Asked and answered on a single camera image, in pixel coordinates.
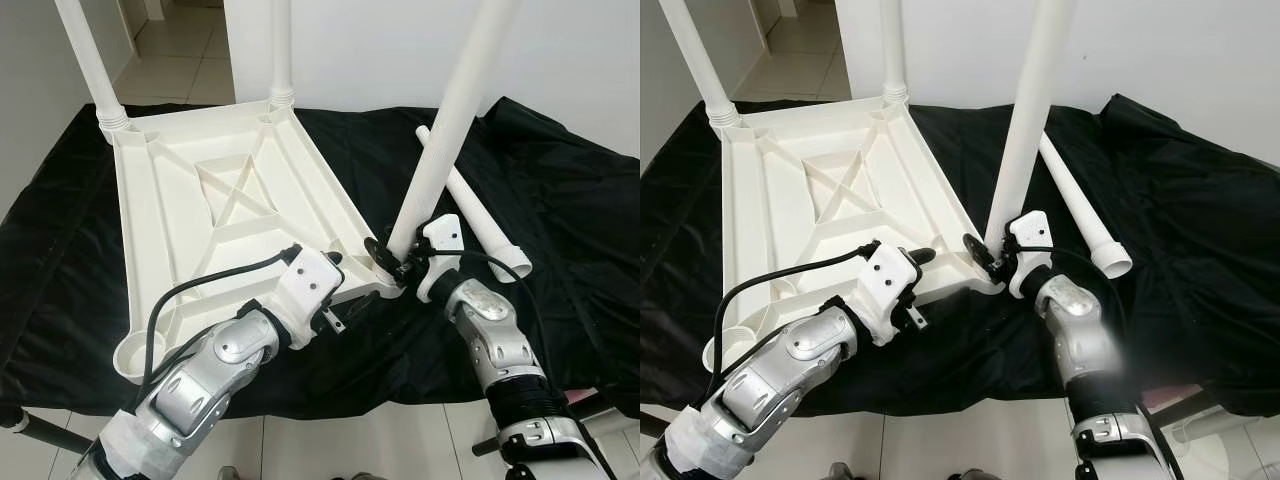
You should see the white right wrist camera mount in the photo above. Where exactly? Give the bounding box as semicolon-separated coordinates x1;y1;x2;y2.
415;213;467;301
1005;210;1054;299

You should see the black table cloth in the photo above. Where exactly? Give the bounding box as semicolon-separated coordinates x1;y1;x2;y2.
640;92;1280;419
0;95;641;421

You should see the white plastic table top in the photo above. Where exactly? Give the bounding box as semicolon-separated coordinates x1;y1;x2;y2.
100;98;409;383
702;94;1006;386

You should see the black metal bar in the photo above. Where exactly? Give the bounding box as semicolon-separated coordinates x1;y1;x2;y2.
568;385;623;413
1150;393;1228;433

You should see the white plastic table leg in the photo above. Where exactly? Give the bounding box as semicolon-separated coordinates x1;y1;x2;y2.
55;0;131;131
985;0;1077;251
658;0;742;127
268;0;297;108
1038;135;1134;279
385;0;518;259
880;0;909;104
415;125;534;281

